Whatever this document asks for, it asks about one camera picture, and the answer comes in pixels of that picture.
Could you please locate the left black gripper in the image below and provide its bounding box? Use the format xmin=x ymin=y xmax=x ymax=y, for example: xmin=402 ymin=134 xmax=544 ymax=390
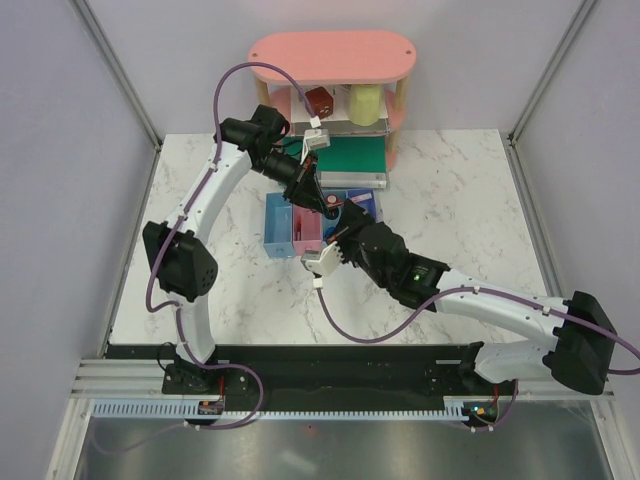
xmin=253 ymin=150 xmax=329 ymax=216

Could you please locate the four-compartment blue pink organizer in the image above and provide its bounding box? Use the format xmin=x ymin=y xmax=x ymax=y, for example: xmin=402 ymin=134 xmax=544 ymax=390
xmin=263 ymin=188 xmax=382 ymax=258

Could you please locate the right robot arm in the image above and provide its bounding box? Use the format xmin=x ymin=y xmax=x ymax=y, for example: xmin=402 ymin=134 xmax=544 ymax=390
xmin=329 ymin=200 xmax=616 ymax=395

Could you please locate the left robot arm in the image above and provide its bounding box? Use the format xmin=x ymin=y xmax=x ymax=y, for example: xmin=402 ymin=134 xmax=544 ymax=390
xmin=142 ymin=105 xmax=338 ymax=395

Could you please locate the green box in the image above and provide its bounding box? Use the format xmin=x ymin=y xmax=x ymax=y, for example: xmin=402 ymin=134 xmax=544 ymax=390
xmin=307 ymin=136 xmax=388 ymax=189

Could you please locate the brown cube box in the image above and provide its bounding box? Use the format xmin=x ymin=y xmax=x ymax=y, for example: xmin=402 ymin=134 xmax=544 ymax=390
xmin=305 ymin=86 xmax=334 ymax=120

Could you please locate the pale yellow cup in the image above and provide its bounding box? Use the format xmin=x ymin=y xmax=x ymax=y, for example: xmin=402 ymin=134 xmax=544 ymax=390
xmin=348 ymin=84 xmax=382 ymax=126

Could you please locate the pink three-tier shelf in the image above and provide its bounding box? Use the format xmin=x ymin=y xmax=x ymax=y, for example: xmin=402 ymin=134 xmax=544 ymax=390
xmin=248 ymin=30 xmax=417 ymax=170

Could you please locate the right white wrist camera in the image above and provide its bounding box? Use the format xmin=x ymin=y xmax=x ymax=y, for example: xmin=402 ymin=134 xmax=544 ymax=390
xmin=300 ymin=242 xmax=343 ymax=277

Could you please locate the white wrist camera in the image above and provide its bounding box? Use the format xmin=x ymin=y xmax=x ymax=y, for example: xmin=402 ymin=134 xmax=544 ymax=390
xmin=300 ymin=242 xmax=343 ymax=277
xmin=303 ymin=128 xmax=331 ymax=150

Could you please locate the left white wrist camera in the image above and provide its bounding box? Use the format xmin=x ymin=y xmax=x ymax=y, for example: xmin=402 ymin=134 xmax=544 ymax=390
xmin=303 ymin=128 xmax=331 ymax=150

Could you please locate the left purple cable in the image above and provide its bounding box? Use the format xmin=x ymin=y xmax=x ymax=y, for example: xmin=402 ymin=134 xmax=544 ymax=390
xmin=91 ymin=61 xmax=321 ymax=455

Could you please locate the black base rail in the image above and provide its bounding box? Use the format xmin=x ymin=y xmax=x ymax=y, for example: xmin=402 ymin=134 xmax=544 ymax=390
xmin=106 ymin=343 xmax=518 ymax=407

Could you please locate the white cable duct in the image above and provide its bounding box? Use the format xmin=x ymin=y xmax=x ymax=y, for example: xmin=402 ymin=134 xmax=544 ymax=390
xmin=91 ymin=399 xmax=469 ymax=422

